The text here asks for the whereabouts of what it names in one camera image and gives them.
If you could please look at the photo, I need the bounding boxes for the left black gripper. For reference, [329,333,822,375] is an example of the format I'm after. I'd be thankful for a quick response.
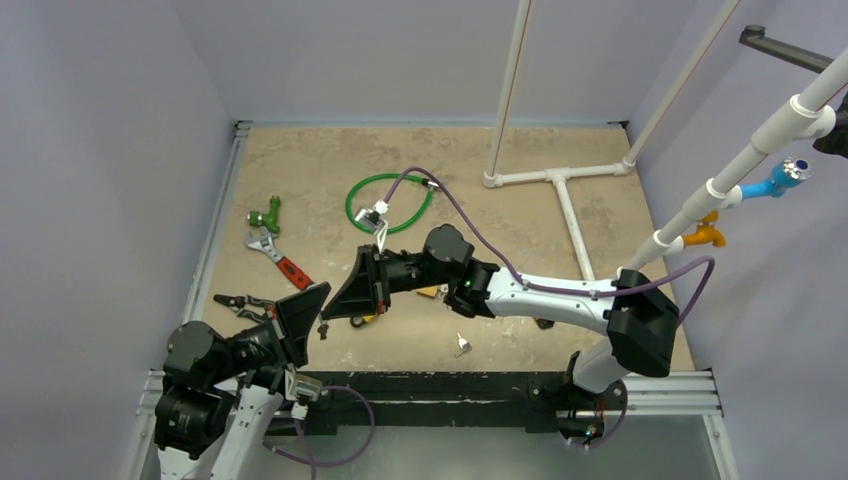
[207,280,328,383]

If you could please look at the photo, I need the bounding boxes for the small yellow padlock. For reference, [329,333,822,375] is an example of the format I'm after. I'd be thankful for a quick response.
[349,315,378,329]

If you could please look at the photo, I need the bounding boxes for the large brass padlock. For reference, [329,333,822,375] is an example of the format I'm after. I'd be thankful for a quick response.
[416,285,445,299]

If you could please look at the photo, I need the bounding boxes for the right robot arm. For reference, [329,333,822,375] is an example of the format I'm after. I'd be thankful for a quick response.
[321,224,680,407]

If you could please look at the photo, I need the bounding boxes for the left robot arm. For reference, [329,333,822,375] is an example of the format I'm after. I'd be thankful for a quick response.
[154,282,331,479]

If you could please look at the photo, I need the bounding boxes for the orange hex key set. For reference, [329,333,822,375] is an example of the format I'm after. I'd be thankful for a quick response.
[534,318,555,330]

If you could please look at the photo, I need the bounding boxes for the black pliers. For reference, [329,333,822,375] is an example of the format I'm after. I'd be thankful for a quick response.
[213,294,274,324]

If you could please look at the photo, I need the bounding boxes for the red adjustable wrench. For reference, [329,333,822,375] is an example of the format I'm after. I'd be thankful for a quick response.
[244,226,314,290]

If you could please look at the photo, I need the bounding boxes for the orange faucet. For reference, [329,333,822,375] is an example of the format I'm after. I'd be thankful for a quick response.
[682,210,726,248]

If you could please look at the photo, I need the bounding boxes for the blue faucet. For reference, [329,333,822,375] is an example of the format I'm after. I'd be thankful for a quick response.
[740,156,812,201]

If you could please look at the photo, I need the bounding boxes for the black overhead bar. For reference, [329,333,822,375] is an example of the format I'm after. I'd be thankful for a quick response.
[738,25,834,74]

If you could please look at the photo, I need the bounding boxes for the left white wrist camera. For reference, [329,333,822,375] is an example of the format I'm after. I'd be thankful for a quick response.
[283,370,323,421]

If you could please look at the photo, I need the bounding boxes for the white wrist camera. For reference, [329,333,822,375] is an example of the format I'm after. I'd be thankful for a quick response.
[283,370,323,421]
[354,199,389,255]

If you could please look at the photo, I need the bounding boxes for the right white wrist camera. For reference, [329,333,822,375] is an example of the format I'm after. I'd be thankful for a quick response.
[354,199,389,255]

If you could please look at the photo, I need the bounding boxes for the green hose nozzle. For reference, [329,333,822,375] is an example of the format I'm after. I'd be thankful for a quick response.
[246,195,281,235]

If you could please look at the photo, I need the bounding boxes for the green cable lock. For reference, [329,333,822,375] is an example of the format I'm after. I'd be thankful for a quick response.
[344,172,444,236]

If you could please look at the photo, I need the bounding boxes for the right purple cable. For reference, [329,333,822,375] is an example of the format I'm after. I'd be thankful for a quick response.
[382,166,717,450]

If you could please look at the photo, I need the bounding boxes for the white pvc pipe frame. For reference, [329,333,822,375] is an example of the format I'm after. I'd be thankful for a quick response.
[482,1,847,278]

